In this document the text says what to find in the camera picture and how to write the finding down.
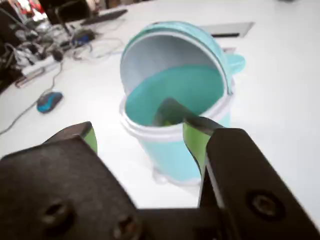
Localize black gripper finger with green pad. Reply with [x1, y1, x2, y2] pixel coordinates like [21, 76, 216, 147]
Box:
[182, 116, 320, 240]
[0, 121, 147, 240]

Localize teal whale trash bin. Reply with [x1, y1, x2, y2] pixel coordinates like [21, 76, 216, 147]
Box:
[118, 21, 247, 187]

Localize blue and black computer mouse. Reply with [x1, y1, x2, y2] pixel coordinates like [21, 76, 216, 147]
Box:
[36, 91, 64, 114]

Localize white power strip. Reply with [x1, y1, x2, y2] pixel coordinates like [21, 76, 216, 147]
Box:
[21, 56, 57, 76]

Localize blue electronic device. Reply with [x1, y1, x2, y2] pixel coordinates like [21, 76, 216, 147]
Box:
[72, 33, 95, 47]

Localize black keyboard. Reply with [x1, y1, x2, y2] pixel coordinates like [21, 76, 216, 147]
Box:
[80, 9, 129, 26]

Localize black computer monitor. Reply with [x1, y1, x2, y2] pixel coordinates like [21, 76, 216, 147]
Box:
[38, 0, 98, 25]

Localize grey mouse cable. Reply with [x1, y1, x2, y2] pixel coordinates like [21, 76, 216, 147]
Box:
[0, 62, 63, 136]

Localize tangled grey cables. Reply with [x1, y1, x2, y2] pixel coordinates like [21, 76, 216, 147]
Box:
[0, 14, 126, 66]

